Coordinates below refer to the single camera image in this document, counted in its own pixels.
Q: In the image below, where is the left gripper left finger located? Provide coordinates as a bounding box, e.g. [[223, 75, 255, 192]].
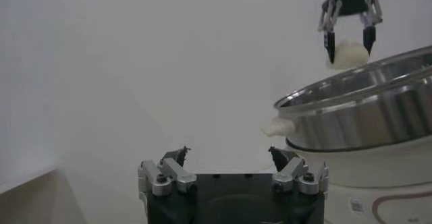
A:
[[137, 145, 198, 198]]

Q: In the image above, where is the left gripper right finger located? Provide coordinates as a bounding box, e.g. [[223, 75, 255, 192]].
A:
[[268, 146, 330, 196]]

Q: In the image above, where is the white steamed baozi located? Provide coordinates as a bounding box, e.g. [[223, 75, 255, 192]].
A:
[[325, 39, 371, 71]]

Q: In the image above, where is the stainless steel steamer basket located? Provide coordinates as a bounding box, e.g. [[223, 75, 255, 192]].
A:
[[273, 45, 432, 152]]

